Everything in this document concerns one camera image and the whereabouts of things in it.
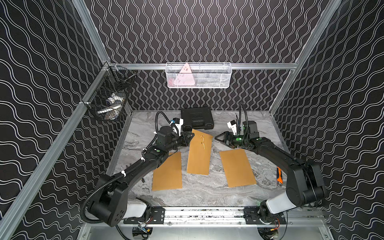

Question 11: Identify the black wire mesh basket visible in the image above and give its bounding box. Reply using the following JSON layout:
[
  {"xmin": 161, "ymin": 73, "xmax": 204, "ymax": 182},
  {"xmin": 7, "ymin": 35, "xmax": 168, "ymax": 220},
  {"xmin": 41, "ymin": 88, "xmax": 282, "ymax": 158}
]
[{"xmin": 86, "ymin": 66, "xmax": 138, "ymax": 122}]

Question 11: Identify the silver object in black basket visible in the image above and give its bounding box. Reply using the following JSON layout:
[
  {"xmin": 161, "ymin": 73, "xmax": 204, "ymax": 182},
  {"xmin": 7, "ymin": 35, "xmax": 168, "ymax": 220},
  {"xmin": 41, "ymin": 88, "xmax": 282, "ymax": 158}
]
[{"xmin": 97, "ymin": 93, "xmax": 126, "ymax": 121}]

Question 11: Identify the brown file bag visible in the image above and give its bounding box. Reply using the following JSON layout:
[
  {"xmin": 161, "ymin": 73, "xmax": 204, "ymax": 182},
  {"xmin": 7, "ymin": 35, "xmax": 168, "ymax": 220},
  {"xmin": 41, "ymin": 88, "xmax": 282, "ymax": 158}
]
[
  {"xmin": 220, "ymin": 149, "xmax": 257, "ymax": 188},
  {"xmin": 187, "ymin": 130, "xmax": 213, "ymax": 176},
  {"xmin": 152, "ymin": 152, "xmax": 183, "ymax": 191}
]

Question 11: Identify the pink triangular sheet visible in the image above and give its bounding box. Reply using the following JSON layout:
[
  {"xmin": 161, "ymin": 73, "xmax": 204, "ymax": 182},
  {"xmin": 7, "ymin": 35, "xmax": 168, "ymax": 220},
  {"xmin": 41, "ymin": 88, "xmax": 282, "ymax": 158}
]
[{"xmin": 172, "ymin": 63, "xmax": 196, "ymax": 88}]

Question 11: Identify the orange handled adjustable wrench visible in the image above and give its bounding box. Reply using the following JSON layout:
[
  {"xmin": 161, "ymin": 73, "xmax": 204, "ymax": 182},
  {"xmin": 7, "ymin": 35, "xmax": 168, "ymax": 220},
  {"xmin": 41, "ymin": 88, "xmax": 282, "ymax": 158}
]
[{"xmin": 277, "ymin": 167, "xmax": 284, "ymax": 187}]

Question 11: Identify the black plastic tool case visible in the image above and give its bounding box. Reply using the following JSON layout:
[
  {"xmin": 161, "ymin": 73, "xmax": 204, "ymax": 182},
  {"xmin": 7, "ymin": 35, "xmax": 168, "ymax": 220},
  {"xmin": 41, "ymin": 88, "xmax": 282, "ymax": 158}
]
[{"xmin": 181, "ymin": 107, "xmax": 215, "ymax": 132}]

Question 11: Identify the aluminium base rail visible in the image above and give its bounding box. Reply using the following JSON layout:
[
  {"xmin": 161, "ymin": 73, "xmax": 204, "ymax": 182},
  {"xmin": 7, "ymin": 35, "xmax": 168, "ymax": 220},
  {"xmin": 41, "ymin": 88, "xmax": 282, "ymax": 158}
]
[{"xmin": 83, "ymin": 205, "xmax": 326, "ymax": 227}]

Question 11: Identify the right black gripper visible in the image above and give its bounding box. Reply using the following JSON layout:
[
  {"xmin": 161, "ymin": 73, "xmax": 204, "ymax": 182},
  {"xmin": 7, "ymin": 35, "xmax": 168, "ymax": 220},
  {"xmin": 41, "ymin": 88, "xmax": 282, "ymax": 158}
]
[{"xmin": 214, "ymin": 132, "xmax": 249, "ymax": 147}]

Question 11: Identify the white wire mesh basket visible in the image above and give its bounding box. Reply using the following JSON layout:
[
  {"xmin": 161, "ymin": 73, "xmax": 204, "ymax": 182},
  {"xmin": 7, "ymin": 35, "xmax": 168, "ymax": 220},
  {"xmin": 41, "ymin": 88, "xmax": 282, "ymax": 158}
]
[{"xmin": 165, "ymin": 62, "xmax": 233, "ymax": 89}]

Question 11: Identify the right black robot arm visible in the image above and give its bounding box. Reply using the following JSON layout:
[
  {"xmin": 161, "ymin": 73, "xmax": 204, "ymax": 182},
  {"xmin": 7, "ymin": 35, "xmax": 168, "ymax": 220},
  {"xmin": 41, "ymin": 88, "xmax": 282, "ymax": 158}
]
[{"xmin": 215, "ymin": 104, "xmax": 326, "ymax": 224}]

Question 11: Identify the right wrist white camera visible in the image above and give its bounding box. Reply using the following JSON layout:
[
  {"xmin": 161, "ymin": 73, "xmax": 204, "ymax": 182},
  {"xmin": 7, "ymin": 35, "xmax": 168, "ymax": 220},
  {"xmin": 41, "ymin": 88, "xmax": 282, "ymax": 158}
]
[{"xmin": 227, "ymin": 120, "xmax": 238, "ymax": 135}]

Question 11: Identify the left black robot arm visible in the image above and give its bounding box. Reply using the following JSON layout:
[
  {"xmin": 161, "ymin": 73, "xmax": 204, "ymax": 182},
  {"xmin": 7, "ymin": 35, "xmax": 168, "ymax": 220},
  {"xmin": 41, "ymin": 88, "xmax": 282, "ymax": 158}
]
[{"xmin": 80, "ymin": 111, "xmax": 195, "ymax": 227}]

